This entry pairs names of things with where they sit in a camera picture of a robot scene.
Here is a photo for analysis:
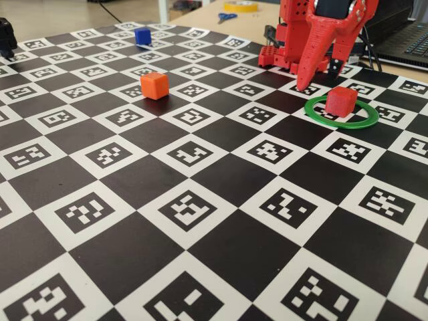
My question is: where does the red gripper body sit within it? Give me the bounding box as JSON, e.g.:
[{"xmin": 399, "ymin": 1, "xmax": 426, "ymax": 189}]
[{"xmin": 307, "ymin": 0, "xmax": 381, "ymax": 23}]

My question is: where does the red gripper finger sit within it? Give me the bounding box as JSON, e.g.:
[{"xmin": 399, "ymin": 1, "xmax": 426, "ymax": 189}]
[
  {"xmin": 296, "ymin": 13, "xmax": 362, "ymax": 92},
  {"xmin": 327, "ymin": 29, "xmax": 360, "ymax": 80}
]

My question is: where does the red cube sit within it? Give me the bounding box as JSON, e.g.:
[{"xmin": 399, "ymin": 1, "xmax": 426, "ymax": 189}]
[{"xmin": 326, "ymin": 86, "xmax": 358, "ymax": 118}]

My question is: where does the orange cube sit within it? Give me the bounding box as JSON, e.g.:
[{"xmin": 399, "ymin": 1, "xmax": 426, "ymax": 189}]
[{"xmin": 140, "ymin": 72, "xmax": 170, "ymax": 100}]

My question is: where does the blue cube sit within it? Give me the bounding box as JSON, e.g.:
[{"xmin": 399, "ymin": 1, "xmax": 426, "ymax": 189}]
[{"xmin": 134, "ymin": 27, "xmax": 152, "ymax": 46}]

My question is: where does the black laptop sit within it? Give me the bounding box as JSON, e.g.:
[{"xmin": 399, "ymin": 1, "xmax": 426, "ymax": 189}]
[{"xmin": 362, "ymin": 0, "xmax": 428, "ymax": 70}]

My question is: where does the yellow tape roll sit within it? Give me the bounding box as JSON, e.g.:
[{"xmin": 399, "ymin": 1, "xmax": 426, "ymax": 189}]
[{"xmin": 223, "ymin": 0, "xmax": 259, "ymax": 13}]

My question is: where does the black white marker checkerboard mat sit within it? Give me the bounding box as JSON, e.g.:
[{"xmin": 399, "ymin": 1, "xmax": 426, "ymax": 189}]
[{"xmin": 0, "ymin": 21, "xmax": 428, "ymax": 321}]

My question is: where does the black base cable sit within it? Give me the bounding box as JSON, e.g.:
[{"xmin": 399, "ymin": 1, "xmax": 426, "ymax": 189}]
[{"xmin": 362, "ymin": 26, "xmax": 384, "ymax": 72}]

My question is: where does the green ring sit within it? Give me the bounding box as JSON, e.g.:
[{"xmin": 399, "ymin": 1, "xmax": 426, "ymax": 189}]
[{"xmin": 304, "ymin": 95, "xmax": 380, "ymax": 130}]

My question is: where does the thin dark floor cable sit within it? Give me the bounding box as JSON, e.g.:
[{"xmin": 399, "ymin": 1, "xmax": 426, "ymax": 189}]
[{"xmin": 96, "ymin": 0, "xmax": 124, "ymax": 24}]

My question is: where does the black camera device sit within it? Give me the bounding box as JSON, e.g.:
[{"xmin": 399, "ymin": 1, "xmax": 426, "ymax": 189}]
[{"xmin": 0, "ymin": 18, "xmax": 18, "ymax": 62}]

